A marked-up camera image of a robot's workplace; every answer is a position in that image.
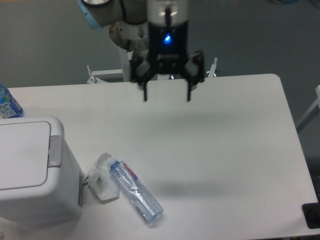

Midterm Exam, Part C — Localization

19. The silver blue-capped robot arm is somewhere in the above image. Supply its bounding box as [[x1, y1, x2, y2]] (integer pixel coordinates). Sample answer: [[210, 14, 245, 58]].
[[78, 0, 206, 101]]

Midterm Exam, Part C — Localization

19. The white push-lid trash can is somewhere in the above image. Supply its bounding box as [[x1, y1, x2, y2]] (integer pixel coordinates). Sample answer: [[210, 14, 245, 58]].
[[0, 116, 84, 228]]

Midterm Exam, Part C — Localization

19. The black clamp at table edge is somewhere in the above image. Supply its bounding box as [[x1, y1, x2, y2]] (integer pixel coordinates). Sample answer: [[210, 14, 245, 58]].
[[302, 202, 320, 229]]

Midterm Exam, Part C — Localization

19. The white furniture leg right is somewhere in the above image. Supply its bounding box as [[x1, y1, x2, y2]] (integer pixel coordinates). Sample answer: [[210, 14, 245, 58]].
[[295, 85, 320, 134]]

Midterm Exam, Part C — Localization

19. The crumpled clear plastic packaging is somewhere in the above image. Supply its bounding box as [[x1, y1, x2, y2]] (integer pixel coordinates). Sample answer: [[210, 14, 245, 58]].
[[83, 152, 120, 203]]

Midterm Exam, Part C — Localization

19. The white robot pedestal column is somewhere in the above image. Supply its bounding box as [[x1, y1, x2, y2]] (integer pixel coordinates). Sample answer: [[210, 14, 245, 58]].
[[109, 20, 149, 82]]

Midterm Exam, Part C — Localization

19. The empty clear plastic bottle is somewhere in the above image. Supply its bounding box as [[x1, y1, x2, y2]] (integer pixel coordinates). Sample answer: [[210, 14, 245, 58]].
[[108, 157, 164, 224]]

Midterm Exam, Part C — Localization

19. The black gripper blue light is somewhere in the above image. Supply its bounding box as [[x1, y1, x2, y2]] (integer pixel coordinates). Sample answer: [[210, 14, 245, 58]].
[[130, 21, 205, 102]]

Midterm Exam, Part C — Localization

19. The white pedestal base frame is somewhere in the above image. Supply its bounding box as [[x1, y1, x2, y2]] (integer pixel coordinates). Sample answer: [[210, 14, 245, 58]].
[[86, 57, 219, 84]]

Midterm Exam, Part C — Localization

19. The blue labelled water bottle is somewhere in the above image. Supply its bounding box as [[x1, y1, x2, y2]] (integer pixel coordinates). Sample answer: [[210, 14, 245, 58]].
[[0, 84, 24, 119]]

